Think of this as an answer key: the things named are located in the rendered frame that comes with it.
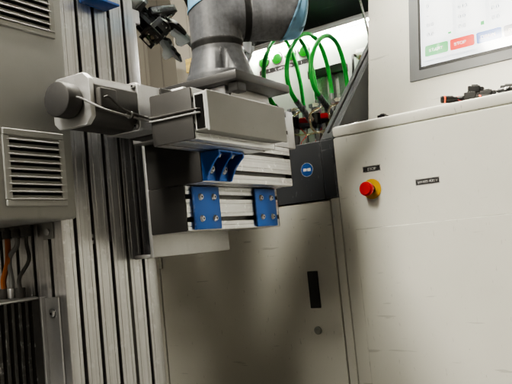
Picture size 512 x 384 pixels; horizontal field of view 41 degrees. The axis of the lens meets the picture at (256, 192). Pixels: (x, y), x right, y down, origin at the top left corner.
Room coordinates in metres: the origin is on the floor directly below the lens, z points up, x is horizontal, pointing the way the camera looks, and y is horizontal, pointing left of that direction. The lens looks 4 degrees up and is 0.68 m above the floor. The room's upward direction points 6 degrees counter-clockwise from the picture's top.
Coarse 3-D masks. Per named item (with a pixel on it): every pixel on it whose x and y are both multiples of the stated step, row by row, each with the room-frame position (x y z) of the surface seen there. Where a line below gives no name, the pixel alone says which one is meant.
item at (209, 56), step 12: (216, 36) 1.43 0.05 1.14; (228, 36) 1.44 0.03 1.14; (192, 48) 1.47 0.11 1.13; (204, 48) 1.44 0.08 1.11; (216, 48) 1.43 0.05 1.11; (228, 48) 1.44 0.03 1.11; (240, 48) 1.46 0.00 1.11; (192, 60) 1.46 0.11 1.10; (204, 60) 1.43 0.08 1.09; (216, 60) 1.42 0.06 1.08; (228, 60) 1.43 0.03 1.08; (240, 60) 1.44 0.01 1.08; (192, 72) 1.44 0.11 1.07; (204, 72) 1.42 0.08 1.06; (216, 72) 1.41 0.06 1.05; (252, 72) 1.47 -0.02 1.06
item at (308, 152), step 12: (312, 144) 1.85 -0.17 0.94; (300, 156) 1.88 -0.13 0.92; (312, 156) 1.85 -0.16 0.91; (300, 168) 1.88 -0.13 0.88; (300, 180) 1.88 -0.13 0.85; (312, 180) 1.86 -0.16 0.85; (288, 192) 1.91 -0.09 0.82; (300, 192) 1.88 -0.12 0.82; (312, 192) 1.86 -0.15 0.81; (324, 192) 1.84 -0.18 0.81; (288, 204) 1.92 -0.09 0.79
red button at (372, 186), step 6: (372, 180) 1.75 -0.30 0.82; (360, 186) 1.73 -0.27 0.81; (366, 186) 1.72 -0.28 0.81; (372, 186) 1.72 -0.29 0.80; (378, 186) 1.74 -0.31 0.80; (360, 192) 1.74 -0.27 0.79; (366, 192) 1.72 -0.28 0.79; (372, 192) 1.72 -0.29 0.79; (378, 192) 1.74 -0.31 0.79; (372, 198) 1.76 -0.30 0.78
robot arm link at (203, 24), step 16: (192, 0) 1.45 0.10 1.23; (208, 0) 1.43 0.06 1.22; (224, 0) 1.44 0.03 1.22; (240, 0) 1.44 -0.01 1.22; (192, 16) 1.46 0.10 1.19; (208, 16) 1.43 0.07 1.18; (224, 16) 1.44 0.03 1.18; (240, 16) 1.45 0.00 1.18; (192, 32) 1.46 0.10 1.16; (208, 32) 1.43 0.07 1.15; (224, 32) 1.44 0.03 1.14; (240, 32) 1.47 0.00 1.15
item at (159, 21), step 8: (136, 8) 1.99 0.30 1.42; (144, 8) 2.02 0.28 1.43; (144, 16) 2.01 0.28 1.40; (152, 16) 2.03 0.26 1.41; (160, 16) 2.03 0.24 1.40; (144, 24) 2.02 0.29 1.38; (152, 24) 2.00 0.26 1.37; (160, 24) 2.02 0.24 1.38; (168, 24) 2.04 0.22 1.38; (144, 32) 2.02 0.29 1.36; (152, 32) 2.01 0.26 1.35; (160, 32) 2.02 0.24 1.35; (168, 32) 2.03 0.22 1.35; (144, 40) 2.05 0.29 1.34; (152, 40) 2.04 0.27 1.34; (160, 40) 2.02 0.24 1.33
